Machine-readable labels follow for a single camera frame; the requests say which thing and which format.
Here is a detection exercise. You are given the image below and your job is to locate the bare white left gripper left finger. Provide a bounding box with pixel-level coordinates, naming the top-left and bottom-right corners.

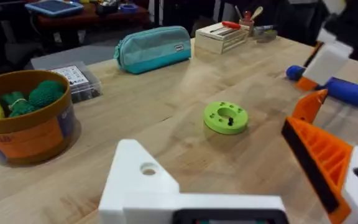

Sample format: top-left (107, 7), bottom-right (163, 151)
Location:
top-left (98, 139), bottom-right (180, 224)

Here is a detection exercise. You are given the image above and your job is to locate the white orange left gripper right finger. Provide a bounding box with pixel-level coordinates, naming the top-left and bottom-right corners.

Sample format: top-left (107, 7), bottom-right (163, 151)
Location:
top-left (280, 116), bottom-right (358, 224)

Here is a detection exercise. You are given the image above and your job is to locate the blue electric screwdriver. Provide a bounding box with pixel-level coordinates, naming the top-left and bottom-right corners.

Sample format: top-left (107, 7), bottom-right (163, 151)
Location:
top-left (285, 64), bottom-right (358, 107)

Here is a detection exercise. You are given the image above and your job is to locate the small clear container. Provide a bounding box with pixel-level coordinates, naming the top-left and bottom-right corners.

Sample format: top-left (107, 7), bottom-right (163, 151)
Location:
top-left (253, 24), bottom-right (278, 43)

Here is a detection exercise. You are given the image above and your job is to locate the small cup with utensils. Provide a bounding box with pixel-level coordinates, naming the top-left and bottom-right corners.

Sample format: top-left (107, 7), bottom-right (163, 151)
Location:
top-left (234, 5), bottom-right (265, 35)

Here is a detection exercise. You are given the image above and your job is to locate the pale wooden crate with tools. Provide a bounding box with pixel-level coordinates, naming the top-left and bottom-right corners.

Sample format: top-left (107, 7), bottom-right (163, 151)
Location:
top-left (194, 21), bottom-right (250, 55)

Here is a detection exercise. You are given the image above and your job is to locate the green disc with holes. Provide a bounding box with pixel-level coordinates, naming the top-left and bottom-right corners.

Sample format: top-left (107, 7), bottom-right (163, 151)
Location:
top-left (203, 101), bottom-right (249, 136)

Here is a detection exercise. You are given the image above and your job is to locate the clear plastic box with label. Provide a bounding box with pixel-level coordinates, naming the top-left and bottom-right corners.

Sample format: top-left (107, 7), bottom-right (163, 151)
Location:
top-left (48, 61), bottom-right (103, 104)

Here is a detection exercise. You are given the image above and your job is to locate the orange tub with knitted toys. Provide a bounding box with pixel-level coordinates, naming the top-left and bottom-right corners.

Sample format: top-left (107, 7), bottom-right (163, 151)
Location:
top-left (0, 69), bottom-right (75, 166)

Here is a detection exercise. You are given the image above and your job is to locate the teal zip bag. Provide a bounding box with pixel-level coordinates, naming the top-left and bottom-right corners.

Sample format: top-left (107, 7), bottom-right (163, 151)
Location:
top-left (113, 26), bottom-right (193, 75)

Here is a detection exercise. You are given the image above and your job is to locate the dark red side table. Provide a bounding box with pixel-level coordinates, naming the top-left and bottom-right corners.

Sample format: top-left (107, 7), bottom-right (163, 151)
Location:
top-left (35, 5), bottom-right (151, 32)

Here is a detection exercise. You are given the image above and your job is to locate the blue tape roll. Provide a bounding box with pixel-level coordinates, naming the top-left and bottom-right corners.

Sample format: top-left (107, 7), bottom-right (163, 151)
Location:
top-left (119, 2), bottom-right (139, 14)

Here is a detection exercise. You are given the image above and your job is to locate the blue tablet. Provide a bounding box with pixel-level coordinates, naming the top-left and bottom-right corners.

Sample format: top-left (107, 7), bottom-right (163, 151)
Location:
top-left (24, 0), bottom-right (85, 18)

